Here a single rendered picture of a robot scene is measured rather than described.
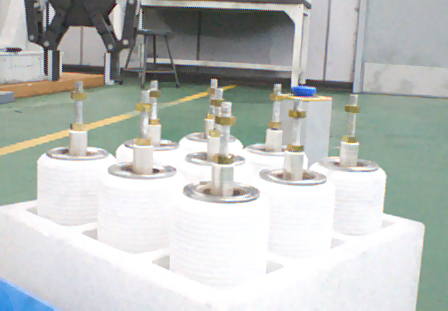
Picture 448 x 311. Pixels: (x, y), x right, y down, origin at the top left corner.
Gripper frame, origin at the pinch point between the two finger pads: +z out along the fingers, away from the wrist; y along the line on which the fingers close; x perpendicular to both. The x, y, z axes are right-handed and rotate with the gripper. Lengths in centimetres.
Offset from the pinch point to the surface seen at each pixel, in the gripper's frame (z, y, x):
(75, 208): 15.6, -1.2, 4.9
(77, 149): 9.3, -0.1, 1.3
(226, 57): 11, 30, -513
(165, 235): 16.1, -12.9, 10.5
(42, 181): 12.9, 3.3, 3.9
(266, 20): -25, -6, -509
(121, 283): 19.1, -10.0, 17.2
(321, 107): 5.3, -30.7, -28.1
